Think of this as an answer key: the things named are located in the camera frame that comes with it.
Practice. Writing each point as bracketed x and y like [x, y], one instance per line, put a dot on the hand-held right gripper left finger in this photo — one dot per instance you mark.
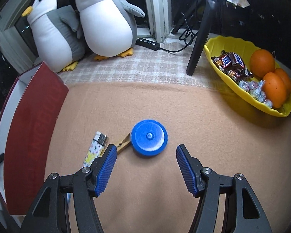
[106, 170]

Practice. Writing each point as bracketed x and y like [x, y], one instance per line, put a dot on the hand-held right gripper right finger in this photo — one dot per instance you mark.
[186, 170]

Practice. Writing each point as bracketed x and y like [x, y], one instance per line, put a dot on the blue round tape measure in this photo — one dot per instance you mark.
[149, 137]

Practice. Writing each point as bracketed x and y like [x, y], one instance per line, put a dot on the red cardboard box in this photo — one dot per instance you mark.
[36, 131]

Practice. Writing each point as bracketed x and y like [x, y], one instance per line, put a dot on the patterned lighter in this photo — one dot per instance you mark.
[94, 150]

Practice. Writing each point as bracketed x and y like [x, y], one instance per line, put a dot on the wooden clothespin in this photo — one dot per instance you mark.
[123, 143]

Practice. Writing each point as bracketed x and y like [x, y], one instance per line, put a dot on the yellow leaf-shaped tray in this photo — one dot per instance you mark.
[232, 87]

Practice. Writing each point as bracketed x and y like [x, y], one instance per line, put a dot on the pile of foil candies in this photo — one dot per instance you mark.
[255, 91]

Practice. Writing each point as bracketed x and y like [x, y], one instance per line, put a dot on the plaid cloth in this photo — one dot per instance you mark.
[148, 65]

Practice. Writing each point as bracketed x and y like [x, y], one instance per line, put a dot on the pile of chocolate bars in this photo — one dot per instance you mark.
[232, 64]

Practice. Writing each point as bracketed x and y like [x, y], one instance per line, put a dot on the orange fruit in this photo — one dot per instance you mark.
[285, 80]
[262, 63]
[275, 89]

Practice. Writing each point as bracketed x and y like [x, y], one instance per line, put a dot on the black tripod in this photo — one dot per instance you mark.
[200, 41]

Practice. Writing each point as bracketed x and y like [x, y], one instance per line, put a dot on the grey plush penguin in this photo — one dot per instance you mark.
[104, 26]
[51, 41]

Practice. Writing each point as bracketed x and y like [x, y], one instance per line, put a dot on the white window frame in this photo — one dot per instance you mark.
[158, 9]

